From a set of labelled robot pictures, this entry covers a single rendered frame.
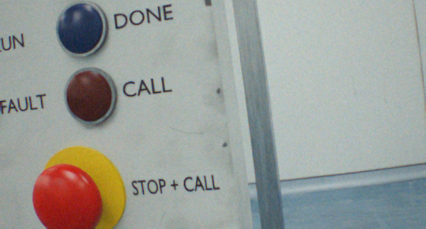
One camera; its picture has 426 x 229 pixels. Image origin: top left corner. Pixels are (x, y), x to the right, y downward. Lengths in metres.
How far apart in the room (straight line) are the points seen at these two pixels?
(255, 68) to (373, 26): 2.50
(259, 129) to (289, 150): 2.49
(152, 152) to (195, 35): 0.06
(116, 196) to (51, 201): 0.04
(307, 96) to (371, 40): 0.61
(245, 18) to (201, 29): 1.17
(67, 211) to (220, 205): 0.08
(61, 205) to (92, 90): 0.06
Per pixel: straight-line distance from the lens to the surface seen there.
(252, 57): 1.44
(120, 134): 0.29
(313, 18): 3.86
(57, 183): 0.28
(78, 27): 0.28
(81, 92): 0.28
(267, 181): 1.48
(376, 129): 3.92
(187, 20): 0.27
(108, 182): 0.29
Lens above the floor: 1.03
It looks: 5 degrees down
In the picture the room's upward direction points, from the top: 8 degrees counter-clockwise
